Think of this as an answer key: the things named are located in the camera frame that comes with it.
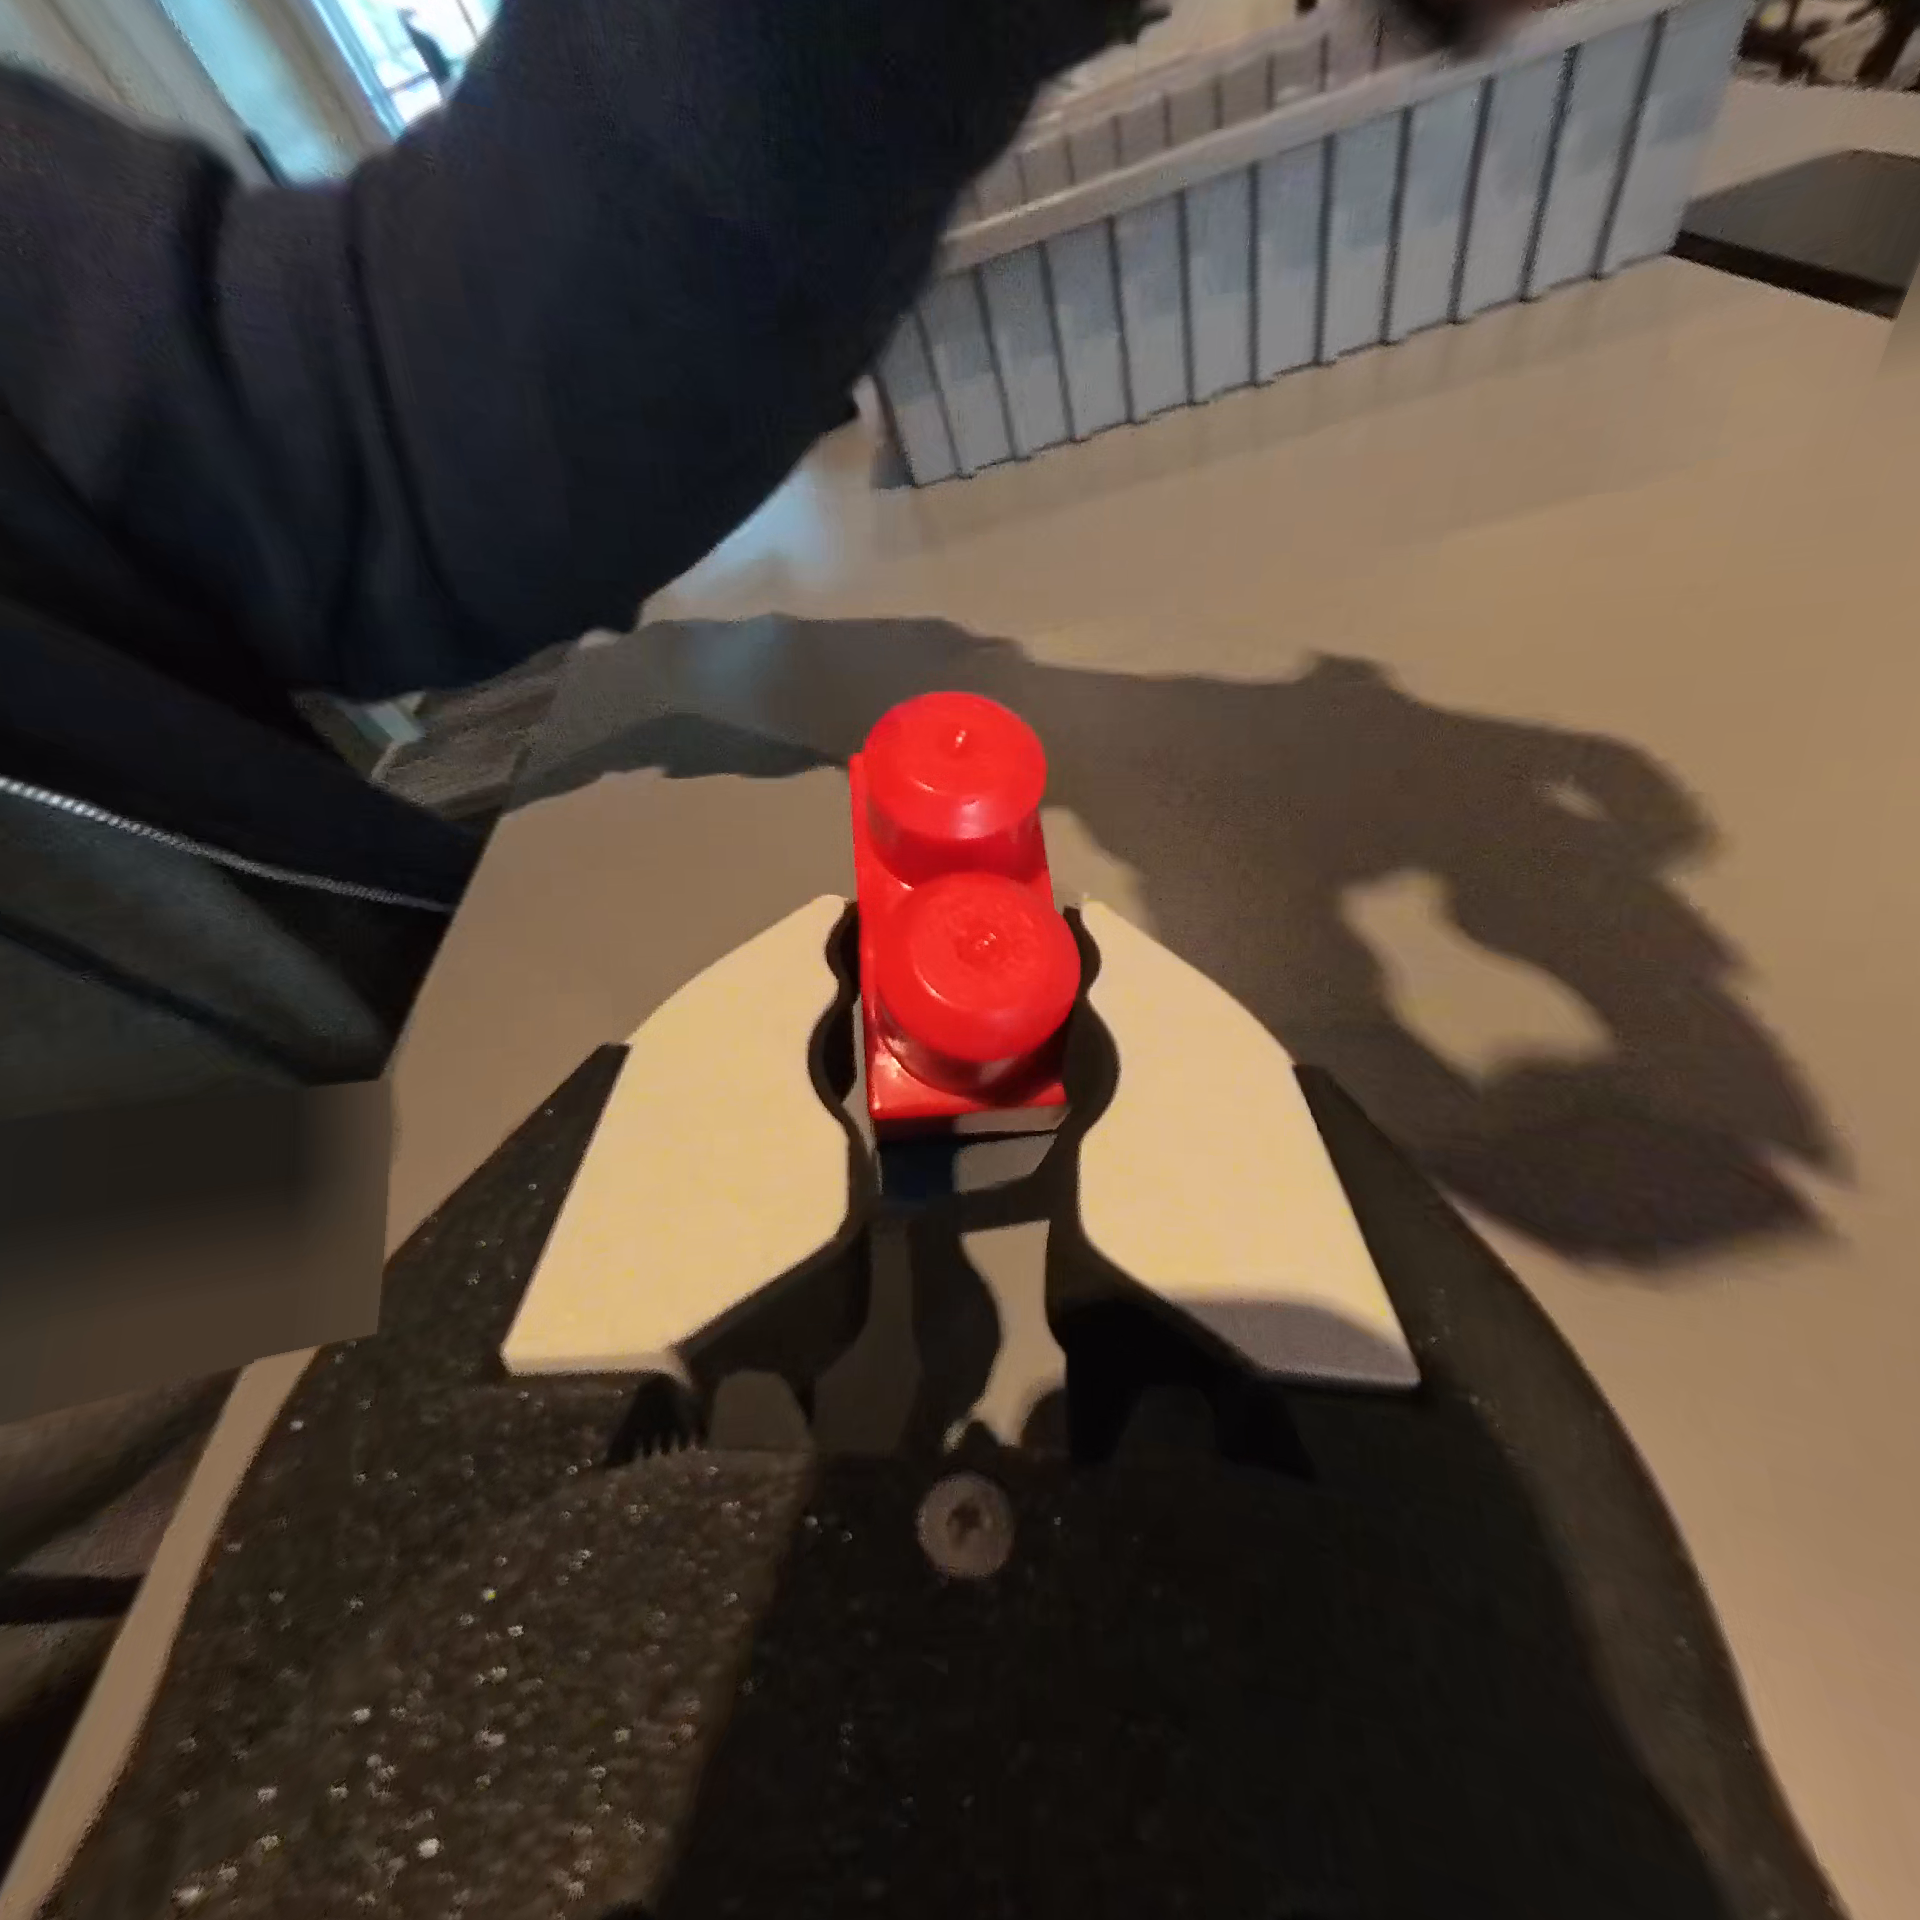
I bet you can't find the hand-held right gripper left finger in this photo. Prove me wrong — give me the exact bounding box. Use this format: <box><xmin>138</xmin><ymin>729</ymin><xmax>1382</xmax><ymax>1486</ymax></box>
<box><xmin>492</xmin><ymin>895</ymin><xmax>882</xmax><ymax>1381</ymax></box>

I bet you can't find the red two-stud building block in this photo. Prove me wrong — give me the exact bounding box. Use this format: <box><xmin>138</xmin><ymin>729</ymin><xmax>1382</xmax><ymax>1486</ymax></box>
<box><xmin>846</xmin><ymin>690</ymin><xmax>1090</xmax><ymax>1128</ymax></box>

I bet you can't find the grey ribbed rack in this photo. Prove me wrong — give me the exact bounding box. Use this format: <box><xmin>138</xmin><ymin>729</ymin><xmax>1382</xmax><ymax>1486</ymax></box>
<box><xmin>866</xmin><ymin>0</ymin><xmax>1762</xmax><ymax>488</ymax></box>

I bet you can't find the person's dark zip jacket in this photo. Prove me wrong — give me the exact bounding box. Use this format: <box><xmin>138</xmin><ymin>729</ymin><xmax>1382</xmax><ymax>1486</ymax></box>
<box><xmin>0</xmin><ymin>595</ymin><xmax>484</xmax><ymax>1125</ymax></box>

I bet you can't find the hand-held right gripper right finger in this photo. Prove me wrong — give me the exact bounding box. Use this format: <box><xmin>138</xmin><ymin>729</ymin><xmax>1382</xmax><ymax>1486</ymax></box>
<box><xmin>1049</xmin><ymin>895</ymin><xmax>1427</xmax><ymax>1391</ymax></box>

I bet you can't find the window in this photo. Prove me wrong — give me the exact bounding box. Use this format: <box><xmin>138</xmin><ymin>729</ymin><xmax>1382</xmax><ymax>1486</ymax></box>
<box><xmin>157</xmin><ymin>0</ymin><xmax>505</xmax><ymax>175</ymax></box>

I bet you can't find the person's left forearm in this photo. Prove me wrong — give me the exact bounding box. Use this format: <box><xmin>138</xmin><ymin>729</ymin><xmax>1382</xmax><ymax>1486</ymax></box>
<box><xmin>0</xmin><ymin>0</ymin><xmax>1175</xmax><ymax>708</ymax></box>

